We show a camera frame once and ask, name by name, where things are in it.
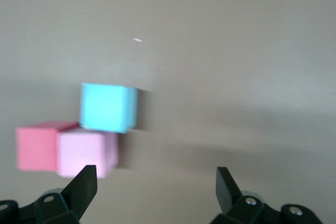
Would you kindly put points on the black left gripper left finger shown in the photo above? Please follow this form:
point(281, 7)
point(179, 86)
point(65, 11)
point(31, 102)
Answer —
point(78, 195)

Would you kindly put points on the brown table mat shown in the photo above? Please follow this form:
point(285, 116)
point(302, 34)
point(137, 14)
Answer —
point(210, 77)

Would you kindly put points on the blue foam cube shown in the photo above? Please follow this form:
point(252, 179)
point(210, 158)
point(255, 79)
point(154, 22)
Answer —
point(105, 107)

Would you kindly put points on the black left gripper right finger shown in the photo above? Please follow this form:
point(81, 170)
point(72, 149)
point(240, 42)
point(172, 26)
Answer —
point(231, 200)

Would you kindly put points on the pink foam cube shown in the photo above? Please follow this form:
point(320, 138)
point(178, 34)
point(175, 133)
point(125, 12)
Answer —
point(81, 153)

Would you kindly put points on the red foam cube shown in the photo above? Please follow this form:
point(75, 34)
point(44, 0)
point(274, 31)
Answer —
point(35, 148)

